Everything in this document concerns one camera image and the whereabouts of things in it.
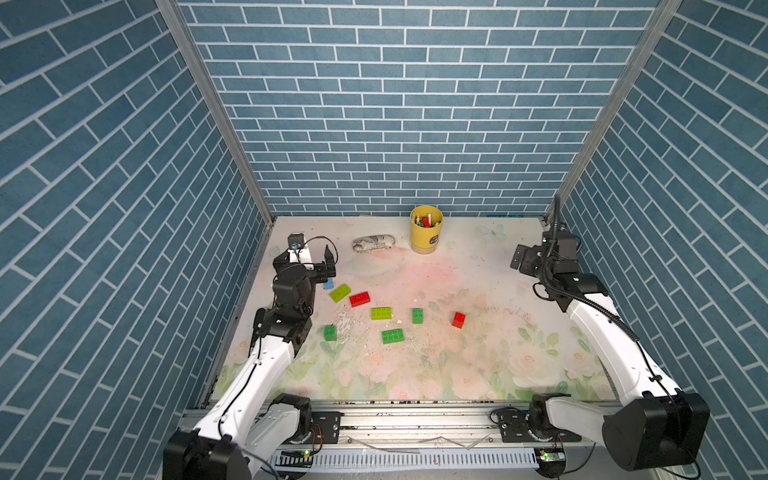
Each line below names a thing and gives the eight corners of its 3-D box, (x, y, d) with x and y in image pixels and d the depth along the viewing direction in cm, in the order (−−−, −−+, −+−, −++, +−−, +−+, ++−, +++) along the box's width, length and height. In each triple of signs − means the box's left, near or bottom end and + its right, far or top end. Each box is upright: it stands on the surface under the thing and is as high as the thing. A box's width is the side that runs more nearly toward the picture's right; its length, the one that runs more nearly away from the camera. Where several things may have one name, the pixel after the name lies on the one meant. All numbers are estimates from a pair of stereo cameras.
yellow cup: (410, 256, 111) (412, 229, 100) (409, 232, 119) (411, 205, 108) (440, 256, 111) (445, 229, 100) (437, 232, 119) (441, 205, 108)
